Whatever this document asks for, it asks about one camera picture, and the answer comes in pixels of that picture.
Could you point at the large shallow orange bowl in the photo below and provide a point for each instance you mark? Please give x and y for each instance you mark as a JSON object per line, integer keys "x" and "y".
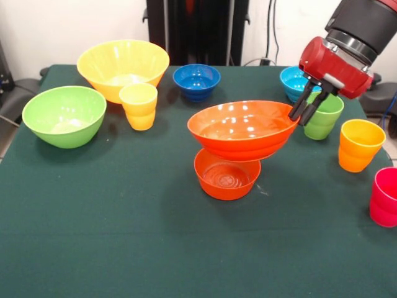
{"x": 242, "y": 136}

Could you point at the orange cup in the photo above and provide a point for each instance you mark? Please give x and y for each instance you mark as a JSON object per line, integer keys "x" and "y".
{"x": 356, "y": 152}

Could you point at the yellow cup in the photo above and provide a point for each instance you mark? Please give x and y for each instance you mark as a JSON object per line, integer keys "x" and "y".
{"x": 139, "y": 111}

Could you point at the light blue bowl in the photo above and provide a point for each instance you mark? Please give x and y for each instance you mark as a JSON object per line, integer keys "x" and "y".
{"x": 291, "y": 85}

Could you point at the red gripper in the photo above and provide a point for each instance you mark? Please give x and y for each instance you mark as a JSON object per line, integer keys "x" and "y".
{"x": 335, "y": 66}

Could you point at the dark blue bowl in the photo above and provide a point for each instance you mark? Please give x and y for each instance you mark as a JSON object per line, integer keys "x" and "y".
{"x": 196, "y": 83}

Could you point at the green bowl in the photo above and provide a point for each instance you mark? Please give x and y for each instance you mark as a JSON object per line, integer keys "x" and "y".
{"x": 63, "y": 121}

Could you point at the large yellow bowl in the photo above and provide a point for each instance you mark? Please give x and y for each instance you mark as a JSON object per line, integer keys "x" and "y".
{"x": 121, "y": 65}

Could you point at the grey base foot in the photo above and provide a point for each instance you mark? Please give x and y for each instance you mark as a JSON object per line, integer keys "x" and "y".
{"x": 380, "y": 99}
{"x": 18, "y": 99}

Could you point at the green cup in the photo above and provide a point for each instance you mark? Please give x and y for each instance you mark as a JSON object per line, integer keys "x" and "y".
{"x": 325, "y": 124}

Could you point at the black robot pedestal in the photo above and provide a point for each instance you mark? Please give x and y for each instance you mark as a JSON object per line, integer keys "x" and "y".
{"x": 198, "y": 31}

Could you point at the small orange bowl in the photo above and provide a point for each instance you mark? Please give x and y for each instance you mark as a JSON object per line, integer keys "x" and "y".
{"x": 228, "y": 186}

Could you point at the dark green tablecloth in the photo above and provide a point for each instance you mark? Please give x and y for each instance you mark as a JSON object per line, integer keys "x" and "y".
{"x": 198, "y": 248}

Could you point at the pink cup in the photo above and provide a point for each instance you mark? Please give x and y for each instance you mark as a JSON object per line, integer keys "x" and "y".
{"x": 384, "y": 201}

